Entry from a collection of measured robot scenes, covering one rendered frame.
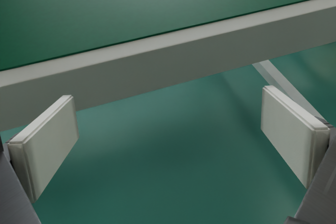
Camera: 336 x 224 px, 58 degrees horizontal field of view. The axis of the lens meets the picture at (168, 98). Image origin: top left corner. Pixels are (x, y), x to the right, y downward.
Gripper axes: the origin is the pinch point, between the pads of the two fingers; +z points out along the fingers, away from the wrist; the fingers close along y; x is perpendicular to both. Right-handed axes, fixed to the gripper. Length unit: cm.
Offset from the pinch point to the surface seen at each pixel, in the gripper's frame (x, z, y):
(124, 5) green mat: 6.8, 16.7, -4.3
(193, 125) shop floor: -38, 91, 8
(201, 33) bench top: 3.9, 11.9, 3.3
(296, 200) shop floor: -53, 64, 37
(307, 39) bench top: 2.4, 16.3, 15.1
